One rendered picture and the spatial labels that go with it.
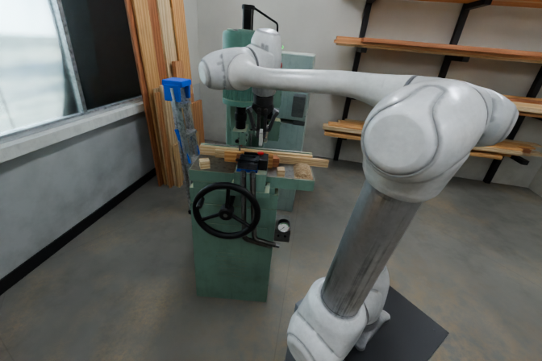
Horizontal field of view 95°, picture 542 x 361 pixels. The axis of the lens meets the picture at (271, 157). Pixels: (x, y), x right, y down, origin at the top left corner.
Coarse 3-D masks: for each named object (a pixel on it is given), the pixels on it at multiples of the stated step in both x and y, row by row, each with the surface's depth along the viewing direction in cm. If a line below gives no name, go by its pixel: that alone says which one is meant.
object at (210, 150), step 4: (200, 148) 132; (204, 148) 132; (208, 148) 132; (212, 148) 132; (216, 148) 131; (220, 148) 131; (224, 148) 131; (228, 148) 131; (232, 148) 131; (236, 148) 132; (244, 148) 133; (200, 152) 133; (204, 152) 133; (208, 152) 133; (212, 152) 133; (264, 152) 131; (268, 152) 131; (272, 152) 131; (276, 152) 131; (280, 152) 132; (284, 152) 132; (288, 152) 132; (300, 156) 132; (304, 156) 131; (308, 156) 131
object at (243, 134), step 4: (248, 124) 132; (236, 128) 125; (248, 128) 132; (232, 132) 121; (236, 132) 121; (240, 132) 121; (244, 132) 121; (232, 136) 122; (236, 136) 122; (240, 136) 122; (244, 136) 122; (232, 140) 123; (240, 140) 123; (244, 140) 122; (240, 144) 123; (244, 144) 123
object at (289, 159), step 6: (216, 150) 130; (222, 150) 131; (228, 150) 131; (216, 156) 131; (222, 156) 131; (282, 156) 130; (288, 156) 130; (294, 156) 131; (282, 162) 131; (288, 162) 131; (294, 162) 131; (300, 162) 131; (306, 162) 131; (312, 162) 130; (318, 162) 130; (324, 162) 130
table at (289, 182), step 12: (204, 156) 131; (192, 168) 118; (216, 168) 120; (228, 168) 121; (276, 168) 125; (288, 168) 126; (204, 180) 120; (216, 180) 119; (228, 180) 119; (276, 180) 118; (288, 180) 118; (300, 180) 118; (312, 180) 117
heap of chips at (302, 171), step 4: (296, 164) 126; (300, 164) 124; (304, 164) 124; (296, 168) 122; (300, 168) 120; (304, 168) 120; (308, 168) 121; (296, 172) 120; (300, 172) 119; (304, 172) 119; (308, 172) 119; (296, 176) 119; (300, 176) 118; (304, 176) 118; (308, 176) 118; (312, 176) 121
